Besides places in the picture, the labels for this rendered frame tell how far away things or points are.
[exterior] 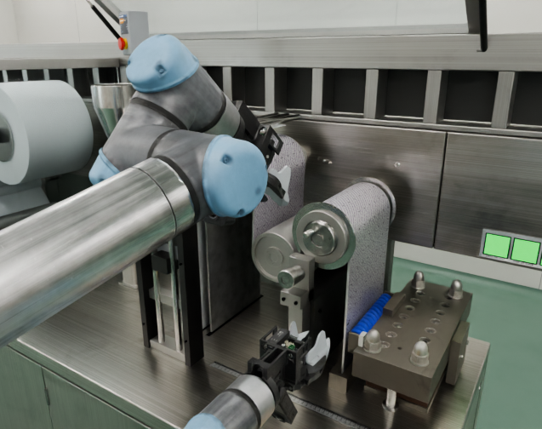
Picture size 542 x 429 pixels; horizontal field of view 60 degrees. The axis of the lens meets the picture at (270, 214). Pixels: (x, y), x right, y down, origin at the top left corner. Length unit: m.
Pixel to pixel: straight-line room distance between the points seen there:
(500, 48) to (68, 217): 0.98
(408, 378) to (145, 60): 0.75
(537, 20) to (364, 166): 2.38
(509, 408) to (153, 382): 1.92
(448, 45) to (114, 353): 1.08
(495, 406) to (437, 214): 1.58
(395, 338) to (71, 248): 0.82
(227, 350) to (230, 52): 0.84
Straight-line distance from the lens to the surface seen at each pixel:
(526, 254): 1.23
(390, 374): 1.02
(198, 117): 0.59
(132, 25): 1.25
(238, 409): 0.71
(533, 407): 2.76
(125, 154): 0.53
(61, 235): 0.38
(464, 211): 1.22
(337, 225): 0.95
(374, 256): 1.13
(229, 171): 0.42
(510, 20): 3.52
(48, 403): 1.52
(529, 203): 1.20
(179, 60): 0.56
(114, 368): 1.24
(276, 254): 1.06
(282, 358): 0.78
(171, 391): 1.14
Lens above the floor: 1.61
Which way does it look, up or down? 19 degrees down
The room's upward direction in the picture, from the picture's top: straight up
